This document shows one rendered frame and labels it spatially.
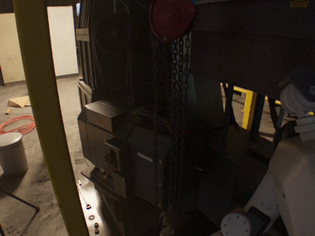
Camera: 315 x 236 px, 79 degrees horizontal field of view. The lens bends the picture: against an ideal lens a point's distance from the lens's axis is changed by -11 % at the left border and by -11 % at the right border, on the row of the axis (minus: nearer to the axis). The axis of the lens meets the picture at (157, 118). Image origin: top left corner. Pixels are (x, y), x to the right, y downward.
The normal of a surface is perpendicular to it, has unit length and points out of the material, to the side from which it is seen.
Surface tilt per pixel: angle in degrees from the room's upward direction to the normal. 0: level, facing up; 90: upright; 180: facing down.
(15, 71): 90
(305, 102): 67
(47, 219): 0
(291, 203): 86
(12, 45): 90
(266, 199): 54
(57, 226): 0
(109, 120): 90
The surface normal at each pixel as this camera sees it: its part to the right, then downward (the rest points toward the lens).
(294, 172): -0.96, -0.26
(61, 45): 0.51, 0.33
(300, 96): -0.37, -0.03
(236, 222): -0.45, -0.27
